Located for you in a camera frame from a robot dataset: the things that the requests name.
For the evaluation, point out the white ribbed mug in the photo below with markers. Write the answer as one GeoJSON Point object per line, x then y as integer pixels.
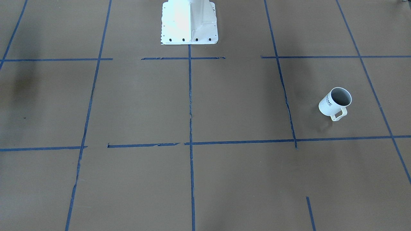
{"type": "Point", "coordinates": [335, 103]}

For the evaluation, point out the white pedestal column base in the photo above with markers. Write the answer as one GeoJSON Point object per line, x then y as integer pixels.
{"type": "Point", "coordinates": [189, 22]}

